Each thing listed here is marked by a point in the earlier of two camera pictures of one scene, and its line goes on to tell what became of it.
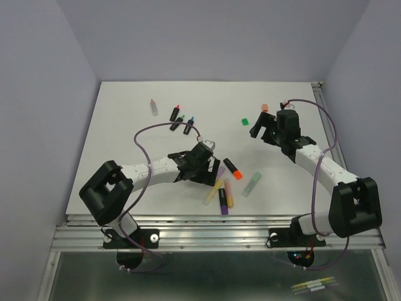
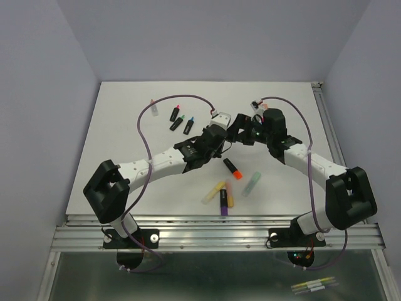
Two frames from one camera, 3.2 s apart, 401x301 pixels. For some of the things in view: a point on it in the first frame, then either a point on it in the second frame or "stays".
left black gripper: [207, 177] -> [217, 154]
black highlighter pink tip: [173, 117] stays
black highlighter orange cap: [236, 173] stays
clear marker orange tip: [153, 108] stays
